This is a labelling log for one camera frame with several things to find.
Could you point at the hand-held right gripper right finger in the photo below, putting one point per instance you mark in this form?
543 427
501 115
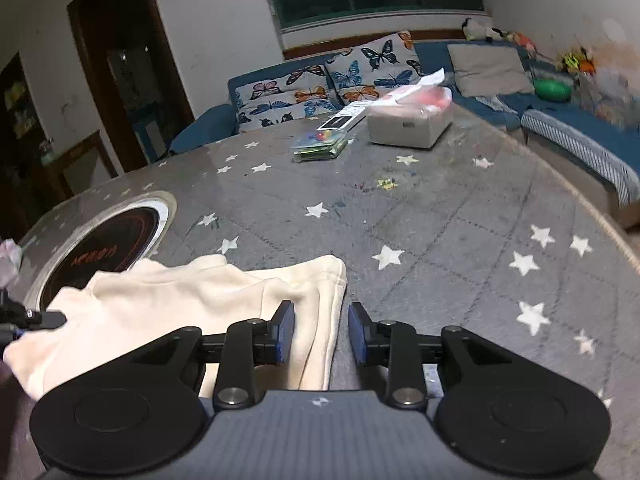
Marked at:
357 332

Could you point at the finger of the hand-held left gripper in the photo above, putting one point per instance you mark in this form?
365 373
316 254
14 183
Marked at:
45 319

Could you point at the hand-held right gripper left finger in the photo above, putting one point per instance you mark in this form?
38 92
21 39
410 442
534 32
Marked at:
285 331

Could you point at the cream garment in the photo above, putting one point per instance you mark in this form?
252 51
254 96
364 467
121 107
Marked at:
175 290

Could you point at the pink and white tissue pack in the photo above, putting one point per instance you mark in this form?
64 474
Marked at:
9 260

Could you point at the black round induction cooker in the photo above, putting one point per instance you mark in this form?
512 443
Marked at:
110 240

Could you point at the pale green jug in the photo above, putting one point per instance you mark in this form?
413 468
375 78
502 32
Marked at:
47 155

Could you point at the dark wooden desk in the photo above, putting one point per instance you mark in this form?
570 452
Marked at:
75 152

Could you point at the clear plastic box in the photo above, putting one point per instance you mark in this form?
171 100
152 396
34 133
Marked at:
320 151

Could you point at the large white tissue pack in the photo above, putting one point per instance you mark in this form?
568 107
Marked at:
405 127

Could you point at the blue cabinet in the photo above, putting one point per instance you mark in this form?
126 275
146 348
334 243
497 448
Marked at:
147 132

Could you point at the blue sofa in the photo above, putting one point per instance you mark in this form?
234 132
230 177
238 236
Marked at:
205 125

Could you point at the long butterfly print cushion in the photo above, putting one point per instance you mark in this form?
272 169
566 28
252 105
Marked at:
280 100

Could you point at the square butterfly print cushion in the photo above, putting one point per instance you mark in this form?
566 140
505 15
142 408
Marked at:
375 65

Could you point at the grey cushion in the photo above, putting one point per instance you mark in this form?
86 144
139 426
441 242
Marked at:
487 67

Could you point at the blue patterned sofa cover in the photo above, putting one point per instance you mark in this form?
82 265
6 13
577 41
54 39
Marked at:
590 140

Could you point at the green bowl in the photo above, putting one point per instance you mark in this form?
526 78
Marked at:
552 90

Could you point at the black and white plush toy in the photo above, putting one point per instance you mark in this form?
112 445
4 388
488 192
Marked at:
475 30

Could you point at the orange plush toy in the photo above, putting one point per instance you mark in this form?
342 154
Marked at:
522 41

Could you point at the clear storage box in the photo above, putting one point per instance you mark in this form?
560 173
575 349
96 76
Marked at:
605 95

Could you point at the brown teddy plush toys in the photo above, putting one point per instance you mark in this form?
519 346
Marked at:
575 62

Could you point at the brown wooden door frame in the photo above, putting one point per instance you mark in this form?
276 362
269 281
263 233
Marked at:
82 40

